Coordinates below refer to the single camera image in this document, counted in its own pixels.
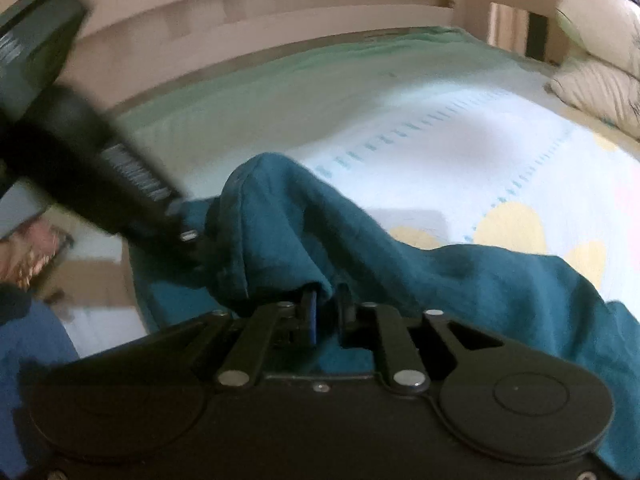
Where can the pink patterned object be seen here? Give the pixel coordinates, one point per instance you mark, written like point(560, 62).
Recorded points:
point(30, 260)

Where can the teal pants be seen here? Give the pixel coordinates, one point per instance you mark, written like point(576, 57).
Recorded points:
point(450, 285)

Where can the white leaf print pillow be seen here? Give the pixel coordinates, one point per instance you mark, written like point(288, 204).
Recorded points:
point(605, 25)
point(600, 92)

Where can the wooden bed rail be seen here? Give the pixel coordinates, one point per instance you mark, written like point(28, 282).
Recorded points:
point(250, 5)

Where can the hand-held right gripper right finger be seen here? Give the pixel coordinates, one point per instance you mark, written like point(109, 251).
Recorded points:
point(345, 310)

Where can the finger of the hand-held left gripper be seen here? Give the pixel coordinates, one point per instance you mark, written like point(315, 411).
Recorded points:
point(192, 249)

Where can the person's left leg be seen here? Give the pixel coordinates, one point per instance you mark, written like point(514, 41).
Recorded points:
point(30, 385)

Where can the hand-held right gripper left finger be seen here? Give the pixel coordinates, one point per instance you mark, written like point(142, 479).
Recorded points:
point(310, 322)

